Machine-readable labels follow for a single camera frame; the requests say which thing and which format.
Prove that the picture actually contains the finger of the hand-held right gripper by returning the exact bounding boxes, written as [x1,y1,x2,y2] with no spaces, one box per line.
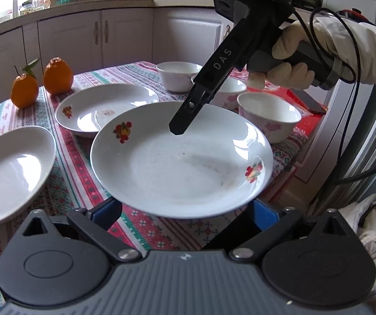
[169,80,228,136]

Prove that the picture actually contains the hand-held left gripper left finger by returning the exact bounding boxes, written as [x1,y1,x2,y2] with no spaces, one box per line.
[22,197,142,265]

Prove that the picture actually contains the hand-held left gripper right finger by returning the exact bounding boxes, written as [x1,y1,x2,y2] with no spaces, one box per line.
[229,198,359,264]

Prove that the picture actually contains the plain white bowl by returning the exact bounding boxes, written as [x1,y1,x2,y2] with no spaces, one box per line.
[157,61,203,92]

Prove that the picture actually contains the white bowl with pink flowers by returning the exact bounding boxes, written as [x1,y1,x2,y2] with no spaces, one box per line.
[191,74,247,109]
[237,92,302,144]

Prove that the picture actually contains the white plate with fruit print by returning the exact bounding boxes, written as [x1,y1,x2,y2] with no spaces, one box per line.
[55,83,160,138]
[0,126,56,226]
[90,101,274,219]

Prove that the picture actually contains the person's right forearm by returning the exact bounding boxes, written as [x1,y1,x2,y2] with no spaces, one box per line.
[313,16,376,93]

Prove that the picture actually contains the person's right hand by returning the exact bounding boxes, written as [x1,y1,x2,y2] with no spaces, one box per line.
[247,20,336,90]

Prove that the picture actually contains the patterned striped tablecloth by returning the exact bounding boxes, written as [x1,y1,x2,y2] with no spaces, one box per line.
[0,61,310,315]

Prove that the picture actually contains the red cardboard box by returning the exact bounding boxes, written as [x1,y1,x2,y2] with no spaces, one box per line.
[263,83,328,204]

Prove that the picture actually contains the white kitchen cabinets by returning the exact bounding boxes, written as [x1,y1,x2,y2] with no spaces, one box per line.
[0,7,237,132]

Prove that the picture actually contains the red plastic object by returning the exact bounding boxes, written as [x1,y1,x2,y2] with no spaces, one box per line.
[339,8,368,24]

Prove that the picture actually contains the black smartphone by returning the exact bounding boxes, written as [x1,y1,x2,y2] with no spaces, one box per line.
[289,88,327,115]

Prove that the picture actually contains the stainless steel appliance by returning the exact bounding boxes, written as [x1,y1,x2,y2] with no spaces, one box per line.
[319,82,376,204]

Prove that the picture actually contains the orange fruit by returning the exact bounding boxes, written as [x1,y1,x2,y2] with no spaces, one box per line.
[43,57,74,96]

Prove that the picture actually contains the orange with green leaves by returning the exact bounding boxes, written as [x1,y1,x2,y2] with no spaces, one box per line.
[11,58,41,109]

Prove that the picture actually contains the kitchen countertop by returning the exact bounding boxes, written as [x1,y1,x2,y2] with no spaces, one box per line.
[0,0,221,45]

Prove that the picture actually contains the glass jar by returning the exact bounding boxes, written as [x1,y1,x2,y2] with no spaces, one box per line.
[19,2,36,16]

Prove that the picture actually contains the black cable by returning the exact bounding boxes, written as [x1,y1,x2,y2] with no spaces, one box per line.
[291,5,376,186]

